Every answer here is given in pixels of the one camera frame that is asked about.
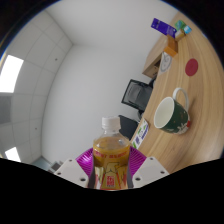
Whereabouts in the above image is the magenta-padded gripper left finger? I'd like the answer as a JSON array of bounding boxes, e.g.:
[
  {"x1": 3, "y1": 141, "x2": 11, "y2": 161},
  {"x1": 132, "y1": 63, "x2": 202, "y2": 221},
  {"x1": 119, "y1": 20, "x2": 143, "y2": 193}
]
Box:
[{"x1": 53, "y1": 147, "x2": 95, "y2": 189}]

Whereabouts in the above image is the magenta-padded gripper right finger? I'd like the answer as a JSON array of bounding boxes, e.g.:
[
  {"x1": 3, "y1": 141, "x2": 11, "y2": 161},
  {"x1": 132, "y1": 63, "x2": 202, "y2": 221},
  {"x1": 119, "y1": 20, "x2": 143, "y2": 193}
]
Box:
[{"x1": 128, "y1": 146, "x2": 170, "y2": 189}]

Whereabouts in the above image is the yellow-labelled drink bottle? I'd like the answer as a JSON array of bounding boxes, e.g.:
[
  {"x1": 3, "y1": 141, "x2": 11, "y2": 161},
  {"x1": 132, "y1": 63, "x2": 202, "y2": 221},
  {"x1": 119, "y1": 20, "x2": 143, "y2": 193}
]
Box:
[{"x1": 91, "y1": 116, "x2": 132, "y2": 191}]

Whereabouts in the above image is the white and green pamphlet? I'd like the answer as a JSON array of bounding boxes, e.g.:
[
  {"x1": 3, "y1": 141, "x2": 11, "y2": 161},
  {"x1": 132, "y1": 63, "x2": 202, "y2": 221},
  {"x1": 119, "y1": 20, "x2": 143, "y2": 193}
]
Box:
[{"x1": 131, "y1": 118, "x2": 150, "y2": 150}]

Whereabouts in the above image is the dark padded chair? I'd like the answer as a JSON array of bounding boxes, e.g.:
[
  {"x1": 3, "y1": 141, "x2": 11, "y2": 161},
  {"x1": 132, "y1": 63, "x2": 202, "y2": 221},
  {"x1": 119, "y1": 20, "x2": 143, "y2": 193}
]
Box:
[{"x1": 118, "y1": 114, "x2": 139, "y2": 140}]

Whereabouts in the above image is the green and white mug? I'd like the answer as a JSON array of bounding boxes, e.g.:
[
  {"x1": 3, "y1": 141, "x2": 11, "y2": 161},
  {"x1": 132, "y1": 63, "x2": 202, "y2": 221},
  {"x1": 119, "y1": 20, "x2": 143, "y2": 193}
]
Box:
[{"x1": 153, "y1": 87, "x2": 192, "y2": 136}]

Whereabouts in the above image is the small ceiling light panel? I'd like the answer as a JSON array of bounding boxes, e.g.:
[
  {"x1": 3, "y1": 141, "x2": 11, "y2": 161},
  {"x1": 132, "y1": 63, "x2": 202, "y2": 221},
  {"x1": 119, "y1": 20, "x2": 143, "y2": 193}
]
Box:
[{"x1": 3, "y1": 146, "x2": 22, "y2": 163}]

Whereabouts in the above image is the black mesh office chair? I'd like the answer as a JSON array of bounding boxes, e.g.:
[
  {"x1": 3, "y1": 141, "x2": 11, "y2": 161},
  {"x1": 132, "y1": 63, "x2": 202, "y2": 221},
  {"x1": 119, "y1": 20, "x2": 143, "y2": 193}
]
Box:
[{"x1": 120, "y1": 78, "x2": 155, "y2": 113}]

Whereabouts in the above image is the white paper sheet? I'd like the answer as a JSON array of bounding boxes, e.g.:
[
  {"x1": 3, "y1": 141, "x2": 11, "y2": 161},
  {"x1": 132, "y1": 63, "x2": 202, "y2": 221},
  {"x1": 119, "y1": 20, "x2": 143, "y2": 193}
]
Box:
[{"x1": 158, "y1": 51, "x2": 173, "y2": 75}]

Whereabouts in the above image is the flat round red coaster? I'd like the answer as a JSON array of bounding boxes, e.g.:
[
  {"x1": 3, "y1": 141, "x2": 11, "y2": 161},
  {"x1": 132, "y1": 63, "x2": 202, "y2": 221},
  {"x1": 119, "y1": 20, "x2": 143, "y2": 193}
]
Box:
[{"x1": 184, "y1": 58, "x2": 199, "y2": 77}]

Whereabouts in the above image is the large ceiling light panel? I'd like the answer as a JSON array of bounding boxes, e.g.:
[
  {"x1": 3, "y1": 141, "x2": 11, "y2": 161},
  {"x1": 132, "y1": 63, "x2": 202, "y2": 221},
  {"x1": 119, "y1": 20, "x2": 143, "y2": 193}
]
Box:
[{"x1": 0, "y1": 54, "x2": 25, "y2": 94}]

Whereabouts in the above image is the orange cardboard box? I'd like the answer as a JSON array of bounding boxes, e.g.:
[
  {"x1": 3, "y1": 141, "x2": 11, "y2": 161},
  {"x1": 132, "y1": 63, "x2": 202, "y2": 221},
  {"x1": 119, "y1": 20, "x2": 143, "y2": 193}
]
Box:
[{"x1": 163, "y1": 34, "x2": 179, "y2": 58}]

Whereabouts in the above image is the purple stand-up pouch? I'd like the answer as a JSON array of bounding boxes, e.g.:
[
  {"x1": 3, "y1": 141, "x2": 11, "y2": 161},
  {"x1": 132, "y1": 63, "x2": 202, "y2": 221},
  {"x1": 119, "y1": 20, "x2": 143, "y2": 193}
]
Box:
[{"x1": 150, "y1": 17, "x2": 178, "y2": 39}]

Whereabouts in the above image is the small blue packet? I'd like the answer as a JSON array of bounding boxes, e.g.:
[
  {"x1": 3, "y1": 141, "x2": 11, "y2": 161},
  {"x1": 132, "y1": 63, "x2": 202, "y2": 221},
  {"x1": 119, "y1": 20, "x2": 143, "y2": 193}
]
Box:
[{"x1": 182, "y1": 25, "x2": 193, "y2": 35}]

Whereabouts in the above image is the green flat packet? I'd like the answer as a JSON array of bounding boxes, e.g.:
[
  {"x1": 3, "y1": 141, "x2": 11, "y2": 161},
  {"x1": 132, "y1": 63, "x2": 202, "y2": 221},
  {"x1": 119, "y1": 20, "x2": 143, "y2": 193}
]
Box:
[{"x1": 174, "y1": 19, "x2": 186, "y2": 31}]

